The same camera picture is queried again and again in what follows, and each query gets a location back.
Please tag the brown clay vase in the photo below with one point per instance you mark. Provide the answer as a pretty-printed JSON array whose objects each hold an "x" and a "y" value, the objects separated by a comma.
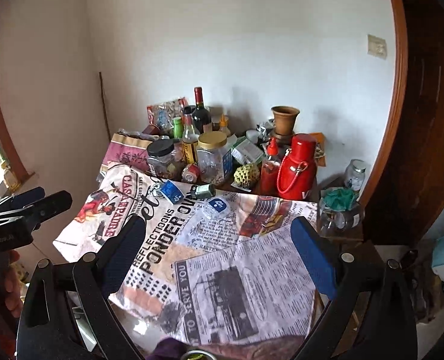
[{"x": 284, "y": 121}]

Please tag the red snack packet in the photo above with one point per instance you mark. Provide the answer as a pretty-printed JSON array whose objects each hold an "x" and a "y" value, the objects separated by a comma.
[{"x": 162, "y": 115}]

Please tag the glass jar white lid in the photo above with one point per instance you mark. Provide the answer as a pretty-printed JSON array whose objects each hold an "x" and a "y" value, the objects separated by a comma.
[{"x": 354, "y": 176}]

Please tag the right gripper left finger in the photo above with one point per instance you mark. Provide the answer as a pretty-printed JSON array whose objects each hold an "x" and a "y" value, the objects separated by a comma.
[{"x": 97, "y": 275}]

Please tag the printed newspaper tablecloth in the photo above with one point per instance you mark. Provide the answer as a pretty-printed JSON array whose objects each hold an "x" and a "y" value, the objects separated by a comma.
[{"x": 238, "y": 280}]

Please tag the dark wine bottle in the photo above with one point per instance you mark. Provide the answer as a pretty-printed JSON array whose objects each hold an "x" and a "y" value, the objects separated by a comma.
[{"x": 201, "y": 116}]

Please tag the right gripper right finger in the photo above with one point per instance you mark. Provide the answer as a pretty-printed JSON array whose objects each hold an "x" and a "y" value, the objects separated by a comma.
[{"x": 331, "y": 277}]

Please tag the clear glass oil bottle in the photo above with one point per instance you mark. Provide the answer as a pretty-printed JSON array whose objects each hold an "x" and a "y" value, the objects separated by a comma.
[{"x": 190, "y": 140}]

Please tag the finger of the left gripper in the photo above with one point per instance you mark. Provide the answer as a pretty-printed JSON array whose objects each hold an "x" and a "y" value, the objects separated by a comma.
[
  {"x": 18, "y": 201},
  {"x": 44, "y": 209}
]

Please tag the wall light switch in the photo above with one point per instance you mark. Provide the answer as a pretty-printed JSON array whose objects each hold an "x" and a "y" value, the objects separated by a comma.
[{"x": 377, "y": 47}]

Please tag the brown wooden door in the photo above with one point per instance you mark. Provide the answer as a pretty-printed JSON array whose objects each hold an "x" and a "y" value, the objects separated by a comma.
[{"x": 405, "y": 193}]

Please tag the yellow textured ball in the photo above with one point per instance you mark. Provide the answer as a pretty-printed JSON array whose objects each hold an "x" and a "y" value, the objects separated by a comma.
[{"x": 246, "y": 176}]

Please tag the dark green small bottle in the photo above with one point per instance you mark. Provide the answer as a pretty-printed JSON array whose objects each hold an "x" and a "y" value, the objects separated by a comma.
[{"x": 202, "y": 192}]

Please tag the red sauce squeeze bottle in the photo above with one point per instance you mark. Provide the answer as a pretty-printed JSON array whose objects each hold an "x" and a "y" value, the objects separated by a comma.
[{"x": 270, "y": 169}]

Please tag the small red can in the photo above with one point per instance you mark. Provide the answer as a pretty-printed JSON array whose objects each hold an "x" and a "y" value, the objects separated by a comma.
[{"x": 190, "y": 173}]

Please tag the red thermos jug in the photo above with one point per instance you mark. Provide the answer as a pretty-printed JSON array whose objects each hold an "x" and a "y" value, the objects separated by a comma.
[{"x": 298, "y": 168}]

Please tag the blue white can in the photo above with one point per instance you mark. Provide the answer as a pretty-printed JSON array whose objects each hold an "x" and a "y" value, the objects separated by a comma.
[{"x": 170, "y": 191}]

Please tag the green cap bottle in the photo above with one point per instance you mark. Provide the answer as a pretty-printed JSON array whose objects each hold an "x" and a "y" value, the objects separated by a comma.
[{"x": 178, "y": 127}]

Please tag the gold lid plastic jar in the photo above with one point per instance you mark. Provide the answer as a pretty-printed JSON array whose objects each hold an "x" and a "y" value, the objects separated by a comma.
[{"x": 214, "y": 158}]

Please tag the person left hand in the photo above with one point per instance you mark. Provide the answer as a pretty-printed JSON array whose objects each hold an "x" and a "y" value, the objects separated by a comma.
[{"x": 13, "y": 300}]

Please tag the pink patterned bag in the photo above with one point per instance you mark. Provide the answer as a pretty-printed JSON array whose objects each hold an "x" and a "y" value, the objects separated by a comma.
[{"x": 131, "y": 151}]

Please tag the black lid plastic jar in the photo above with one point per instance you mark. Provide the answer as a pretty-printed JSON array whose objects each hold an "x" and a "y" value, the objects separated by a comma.
[{"x": 162, "y": 161}]

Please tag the green crumpled bag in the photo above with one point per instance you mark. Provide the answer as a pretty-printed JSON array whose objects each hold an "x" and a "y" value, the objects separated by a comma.
[{"x": 338, "y": 198}]

